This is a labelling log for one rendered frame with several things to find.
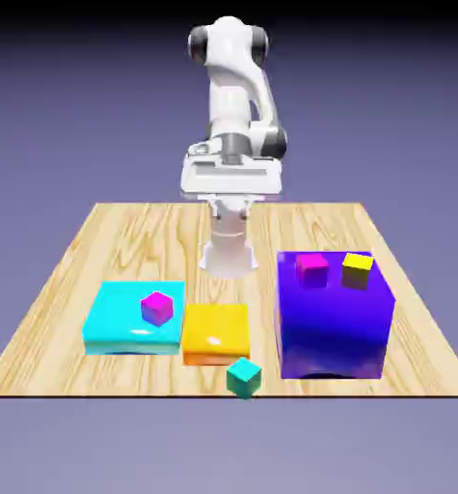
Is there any small magenta cube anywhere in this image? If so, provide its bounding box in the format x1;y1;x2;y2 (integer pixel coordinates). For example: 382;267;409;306
295;253;330;289
140;290;175;328

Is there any small teal cube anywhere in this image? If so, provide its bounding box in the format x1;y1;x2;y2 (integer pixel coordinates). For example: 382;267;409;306
226;356;263;399

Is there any large orange box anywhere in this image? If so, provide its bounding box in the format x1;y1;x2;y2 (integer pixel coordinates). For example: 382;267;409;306
181;303;252;367

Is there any large cyan box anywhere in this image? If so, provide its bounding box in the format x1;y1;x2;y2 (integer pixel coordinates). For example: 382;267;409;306
82;280;187;356

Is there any large blue box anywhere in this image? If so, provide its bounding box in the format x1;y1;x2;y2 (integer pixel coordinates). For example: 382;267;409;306
275;250;396;381

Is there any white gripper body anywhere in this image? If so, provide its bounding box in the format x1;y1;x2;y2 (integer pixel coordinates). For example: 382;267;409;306
179;154;283;203

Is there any small yellow cube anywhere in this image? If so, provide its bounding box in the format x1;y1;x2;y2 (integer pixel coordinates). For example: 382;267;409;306
340;252;375;291

